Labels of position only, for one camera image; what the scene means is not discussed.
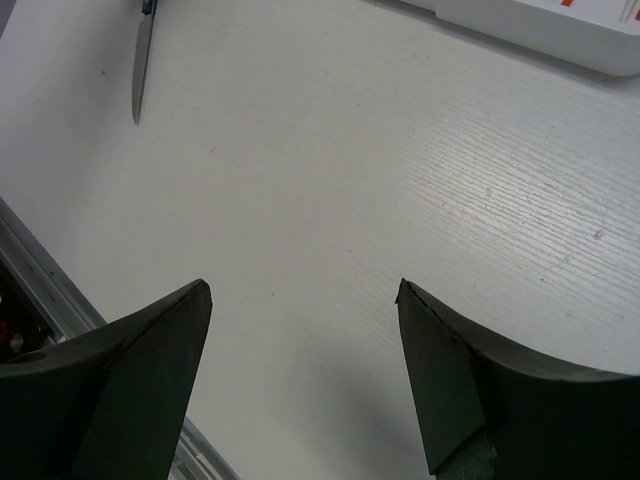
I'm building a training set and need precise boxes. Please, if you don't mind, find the aluminium table frame rail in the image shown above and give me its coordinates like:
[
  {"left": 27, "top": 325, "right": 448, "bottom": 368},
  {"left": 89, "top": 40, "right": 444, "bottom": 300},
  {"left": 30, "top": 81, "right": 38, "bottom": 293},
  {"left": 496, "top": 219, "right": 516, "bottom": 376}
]
[{"left": 1, "top": 202, "right": 238, "bottom": 479}]

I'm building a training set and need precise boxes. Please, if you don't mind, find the white divided utensil tray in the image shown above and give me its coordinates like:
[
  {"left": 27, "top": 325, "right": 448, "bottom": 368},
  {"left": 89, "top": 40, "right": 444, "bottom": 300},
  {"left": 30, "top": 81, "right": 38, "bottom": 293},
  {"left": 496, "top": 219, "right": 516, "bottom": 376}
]
[{"left": 374, "top": 0, "right": 639, "bottom": 77}]

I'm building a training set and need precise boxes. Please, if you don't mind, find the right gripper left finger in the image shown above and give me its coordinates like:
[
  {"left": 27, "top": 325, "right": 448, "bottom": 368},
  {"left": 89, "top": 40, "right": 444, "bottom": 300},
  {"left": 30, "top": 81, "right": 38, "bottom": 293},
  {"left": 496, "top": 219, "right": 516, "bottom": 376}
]
[{"left": 1, "top": 280, "right": 213, "bottom": 479}]

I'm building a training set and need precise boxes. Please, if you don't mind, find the green handled knife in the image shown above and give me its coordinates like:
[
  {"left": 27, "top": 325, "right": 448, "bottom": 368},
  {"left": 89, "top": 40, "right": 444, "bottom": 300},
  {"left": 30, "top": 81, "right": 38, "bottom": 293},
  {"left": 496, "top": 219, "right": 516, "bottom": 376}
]
[{"left": 131, "top": 0, "right": 158, "bottom": 125}]

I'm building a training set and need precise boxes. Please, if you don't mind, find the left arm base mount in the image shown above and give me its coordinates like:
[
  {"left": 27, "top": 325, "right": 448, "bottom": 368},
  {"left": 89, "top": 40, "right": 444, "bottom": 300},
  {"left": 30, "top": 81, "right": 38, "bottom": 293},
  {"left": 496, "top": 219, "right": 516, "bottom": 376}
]
[{"left": 1, "top": 266, "right": 51, "bottom": 363}]

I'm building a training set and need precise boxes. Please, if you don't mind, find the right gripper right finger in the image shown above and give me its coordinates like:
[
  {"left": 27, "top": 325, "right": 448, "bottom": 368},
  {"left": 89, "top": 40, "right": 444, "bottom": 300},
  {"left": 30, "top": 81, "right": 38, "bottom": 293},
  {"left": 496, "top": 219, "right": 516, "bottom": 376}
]
[{"left": 396, "top": 280, "right": 639, "bottom": 479}]

